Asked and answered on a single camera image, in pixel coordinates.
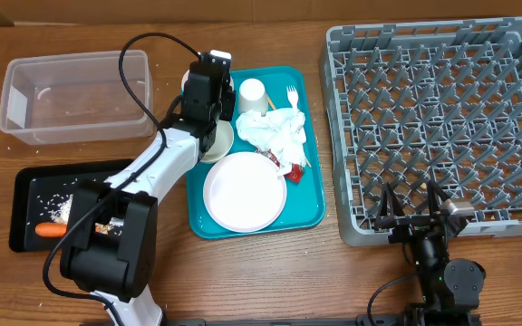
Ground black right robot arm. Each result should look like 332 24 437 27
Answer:
367 181 486 325

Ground pink bowl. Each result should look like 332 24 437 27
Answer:
180 70 235 94

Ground teal plastic tray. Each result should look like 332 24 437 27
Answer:
185 66 326 240

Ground white napkin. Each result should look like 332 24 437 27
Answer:
236 108 307 175

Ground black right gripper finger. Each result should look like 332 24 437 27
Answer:
426 180 450 216
378 183 405 217

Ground white bowl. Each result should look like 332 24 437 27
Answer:
201 120 234 164

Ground white plastic fork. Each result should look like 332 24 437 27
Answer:
286 85 299 110

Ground orange carrot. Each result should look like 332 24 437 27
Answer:
35 222 67 238

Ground white round plate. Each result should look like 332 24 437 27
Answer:
203 152 287 233

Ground wooden chopstick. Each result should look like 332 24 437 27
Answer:
267 95 312 168

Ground white paper cup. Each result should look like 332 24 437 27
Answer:
237 78 269 115

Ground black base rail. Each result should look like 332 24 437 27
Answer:
162 314 410 326

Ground red sauce packet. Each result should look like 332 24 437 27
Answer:
256 149 304 183

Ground grey dishwasher rack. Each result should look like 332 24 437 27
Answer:
319 17 522 246

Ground clear plastic bin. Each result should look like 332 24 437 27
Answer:
0 51 154 145

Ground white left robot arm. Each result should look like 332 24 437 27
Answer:
60 50 236 325

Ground black waste tray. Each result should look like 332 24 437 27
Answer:
9 158 131 253

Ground rice and food scraps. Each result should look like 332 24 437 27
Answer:
38 193 124 236

